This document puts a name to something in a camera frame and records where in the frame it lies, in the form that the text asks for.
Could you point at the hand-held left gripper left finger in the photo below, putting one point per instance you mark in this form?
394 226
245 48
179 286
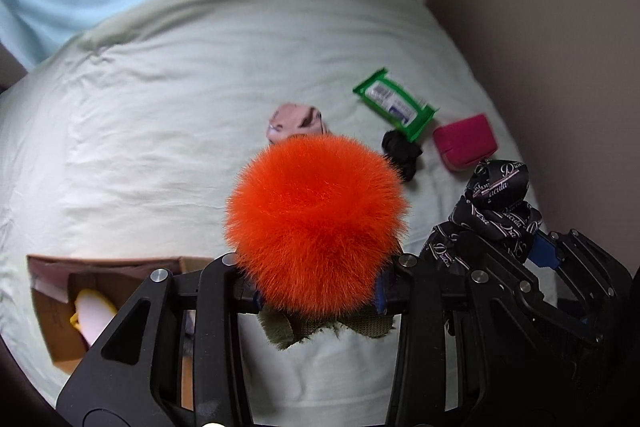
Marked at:
256 300

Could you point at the green wet wipes packet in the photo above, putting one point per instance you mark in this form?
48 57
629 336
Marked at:
395 104

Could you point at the black printed scrunchie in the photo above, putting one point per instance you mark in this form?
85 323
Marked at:
497 202

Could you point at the pale green bed sheet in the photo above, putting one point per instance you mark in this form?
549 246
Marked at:
175 107

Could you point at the pink and yellow plush toy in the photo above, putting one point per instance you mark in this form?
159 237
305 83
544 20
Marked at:
92 317

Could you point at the plain black scrunchie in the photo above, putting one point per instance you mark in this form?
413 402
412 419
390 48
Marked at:
402 152

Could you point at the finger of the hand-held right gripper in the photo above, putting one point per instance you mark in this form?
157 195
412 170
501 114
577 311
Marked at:
546 253
500 259

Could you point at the pink sock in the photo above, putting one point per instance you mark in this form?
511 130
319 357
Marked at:
295 122

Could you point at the olive green cloth piece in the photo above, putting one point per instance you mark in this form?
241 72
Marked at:
300 332

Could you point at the magenta pouch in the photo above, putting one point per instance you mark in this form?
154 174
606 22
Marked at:
465 139

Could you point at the orange fluffy pom-pom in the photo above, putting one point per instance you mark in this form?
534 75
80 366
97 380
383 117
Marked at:
316 224

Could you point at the cardboard box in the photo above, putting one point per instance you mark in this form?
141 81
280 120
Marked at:
50 312

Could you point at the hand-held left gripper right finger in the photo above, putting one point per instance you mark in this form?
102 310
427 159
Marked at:
381 297

